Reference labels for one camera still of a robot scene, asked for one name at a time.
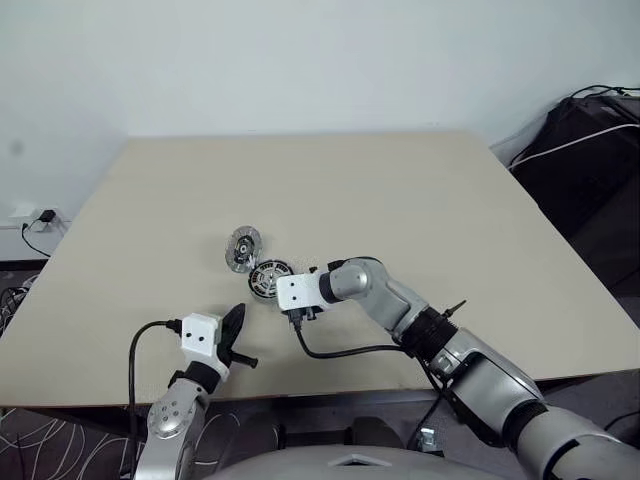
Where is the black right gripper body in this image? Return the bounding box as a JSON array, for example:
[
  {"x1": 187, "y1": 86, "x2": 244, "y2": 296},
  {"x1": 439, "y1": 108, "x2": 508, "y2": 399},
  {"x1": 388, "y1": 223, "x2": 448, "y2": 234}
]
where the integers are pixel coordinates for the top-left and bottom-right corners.
[{"x1": 285, "y1": 305, "x2": 322, "y2": 331}]

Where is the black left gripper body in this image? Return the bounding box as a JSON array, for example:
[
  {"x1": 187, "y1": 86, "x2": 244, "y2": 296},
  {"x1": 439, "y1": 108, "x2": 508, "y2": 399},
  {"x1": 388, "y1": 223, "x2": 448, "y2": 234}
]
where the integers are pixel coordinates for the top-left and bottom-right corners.
[{"x1": 219, "y1": 344, "x2": 261, "y2": 370}]

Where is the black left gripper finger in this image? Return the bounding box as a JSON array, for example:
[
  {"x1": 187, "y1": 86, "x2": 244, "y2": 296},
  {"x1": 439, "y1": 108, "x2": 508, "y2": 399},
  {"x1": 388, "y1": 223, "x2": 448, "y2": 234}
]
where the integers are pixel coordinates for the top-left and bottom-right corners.
[
  {"x1": 220, "y1": 303, "x2": 240, "y2": 351},
  {"x1": 227, "y1": 303, "x2": 247, "y2": 354}
]

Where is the silver spoked motor rotor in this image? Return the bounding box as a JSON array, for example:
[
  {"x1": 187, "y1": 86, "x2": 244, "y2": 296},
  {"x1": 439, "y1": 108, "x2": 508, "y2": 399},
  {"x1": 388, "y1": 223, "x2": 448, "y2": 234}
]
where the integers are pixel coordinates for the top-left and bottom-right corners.
[{"x1": 247, "y1": 258, "x2": 295, "y2": 302}]

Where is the round motor end cover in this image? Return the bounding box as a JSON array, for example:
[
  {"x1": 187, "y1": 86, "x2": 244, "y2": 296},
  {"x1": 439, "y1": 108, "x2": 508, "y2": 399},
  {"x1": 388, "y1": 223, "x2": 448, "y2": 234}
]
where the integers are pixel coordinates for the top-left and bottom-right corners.
[{"x1": 223, "y1": 225, "x2": 266, "y2": 274}]

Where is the grey robot torso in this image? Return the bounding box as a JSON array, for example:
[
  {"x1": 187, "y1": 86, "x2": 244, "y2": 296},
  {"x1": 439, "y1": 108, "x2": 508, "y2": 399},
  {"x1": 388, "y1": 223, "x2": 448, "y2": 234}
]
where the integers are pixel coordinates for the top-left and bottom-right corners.
[{"x1": 199, "y1": 444, "x2": 501, "y2": 480}]

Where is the black bag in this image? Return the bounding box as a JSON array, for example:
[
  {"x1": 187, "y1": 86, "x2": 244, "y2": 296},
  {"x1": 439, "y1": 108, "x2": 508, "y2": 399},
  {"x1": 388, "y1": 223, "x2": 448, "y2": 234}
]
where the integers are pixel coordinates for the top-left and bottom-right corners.
[{"x1": 507, "y1": 94, "x2": 640, "y2": 291}]

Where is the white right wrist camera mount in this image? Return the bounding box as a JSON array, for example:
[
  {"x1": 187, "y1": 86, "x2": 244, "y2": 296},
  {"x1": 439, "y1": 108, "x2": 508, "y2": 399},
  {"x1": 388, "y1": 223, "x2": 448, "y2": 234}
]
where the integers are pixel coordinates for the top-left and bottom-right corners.
[{"x1": 275, "y1": 272, "x2": 327, "y2": 314}]

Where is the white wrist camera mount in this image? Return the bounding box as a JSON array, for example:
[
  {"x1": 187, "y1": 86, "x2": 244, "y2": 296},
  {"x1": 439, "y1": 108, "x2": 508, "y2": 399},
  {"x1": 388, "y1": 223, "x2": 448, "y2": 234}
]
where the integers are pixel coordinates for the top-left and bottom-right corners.
[
  {"x1": 275, "y1": 272, "x2": 327, "y2": 314},
  {"x1": 179, "y1": 311, "x2": 232, "y2": 382}
]

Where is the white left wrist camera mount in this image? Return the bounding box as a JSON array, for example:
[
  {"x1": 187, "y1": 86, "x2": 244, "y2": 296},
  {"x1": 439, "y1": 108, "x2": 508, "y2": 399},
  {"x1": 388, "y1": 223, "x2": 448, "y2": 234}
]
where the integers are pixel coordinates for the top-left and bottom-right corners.
[{"x1": 179, "y1": 311, "x2": 232, "y2": 382}]

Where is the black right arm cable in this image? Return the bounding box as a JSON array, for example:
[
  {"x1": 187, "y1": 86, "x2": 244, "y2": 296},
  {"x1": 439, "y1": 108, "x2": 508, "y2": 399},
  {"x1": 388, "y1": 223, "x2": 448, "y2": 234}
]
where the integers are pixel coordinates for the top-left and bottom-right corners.
[{"x1": 295, "y1": 324, "x2": 454, "y2": 451}]

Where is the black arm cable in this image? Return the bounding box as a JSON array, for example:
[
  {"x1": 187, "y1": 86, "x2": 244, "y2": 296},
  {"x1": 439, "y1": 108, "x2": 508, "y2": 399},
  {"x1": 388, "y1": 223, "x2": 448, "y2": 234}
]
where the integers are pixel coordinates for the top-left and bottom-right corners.
[
  {"x1": 295, "y1": 324, "x2": 454, "y2": 451},
  {"x1": 127, "y1": 318, "x2": 184, "y2": 441}
]

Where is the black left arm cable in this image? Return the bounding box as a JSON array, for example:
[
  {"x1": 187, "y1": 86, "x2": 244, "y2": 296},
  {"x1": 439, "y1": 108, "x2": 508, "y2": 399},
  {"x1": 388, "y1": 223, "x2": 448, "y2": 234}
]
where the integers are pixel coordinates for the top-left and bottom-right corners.
[{"x1": 127, "y1": 318, "x2": 184, "y2": 441}]

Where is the floor cable tangle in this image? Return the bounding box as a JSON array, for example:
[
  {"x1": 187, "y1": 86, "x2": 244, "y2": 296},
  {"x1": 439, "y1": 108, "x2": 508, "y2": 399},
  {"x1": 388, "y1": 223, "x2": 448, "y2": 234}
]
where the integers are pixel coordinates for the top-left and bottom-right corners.
[{"x1": 0, "y1": 273, "x2": 40, "y2": 336}]

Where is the black adapter cable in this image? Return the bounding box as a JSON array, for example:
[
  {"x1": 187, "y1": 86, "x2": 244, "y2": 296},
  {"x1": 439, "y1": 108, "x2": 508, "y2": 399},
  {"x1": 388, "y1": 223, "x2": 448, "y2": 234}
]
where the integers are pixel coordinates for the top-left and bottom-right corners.
[{"x1": 20, "y1": 219, "x2": 51, "y2": 259}]

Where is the white wall socket strip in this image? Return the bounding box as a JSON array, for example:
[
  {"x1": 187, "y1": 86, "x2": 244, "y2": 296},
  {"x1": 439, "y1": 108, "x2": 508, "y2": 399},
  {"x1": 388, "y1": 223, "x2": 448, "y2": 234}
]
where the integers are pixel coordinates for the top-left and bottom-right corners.
[{"x1": 7, "y1": 199, "x2": 69, "y2": 234}]

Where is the black floor cable loop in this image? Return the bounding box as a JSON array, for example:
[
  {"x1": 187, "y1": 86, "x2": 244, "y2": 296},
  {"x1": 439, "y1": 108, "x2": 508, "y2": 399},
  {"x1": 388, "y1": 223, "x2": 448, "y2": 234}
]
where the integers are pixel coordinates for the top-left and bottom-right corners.
[{"x1": 602, "y1": 397, "x2": 640, "y2": 436}]

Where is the white cable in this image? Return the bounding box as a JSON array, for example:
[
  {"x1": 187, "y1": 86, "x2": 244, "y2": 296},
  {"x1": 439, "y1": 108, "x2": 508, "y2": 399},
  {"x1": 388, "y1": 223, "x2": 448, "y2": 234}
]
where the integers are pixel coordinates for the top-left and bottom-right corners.
[{"x1": 508, "y1": 122, "x2": 640, "y2": 169}]

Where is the black cable over bag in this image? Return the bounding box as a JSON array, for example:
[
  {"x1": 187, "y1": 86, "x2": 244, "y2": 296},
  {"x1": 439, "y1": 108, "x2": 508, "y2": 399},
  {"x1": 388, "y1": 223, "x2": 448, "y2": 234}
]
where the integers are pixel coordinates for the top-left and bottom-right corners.
[{"x1": 569, "y1": 84, "x2": 640, "y2": 101}]

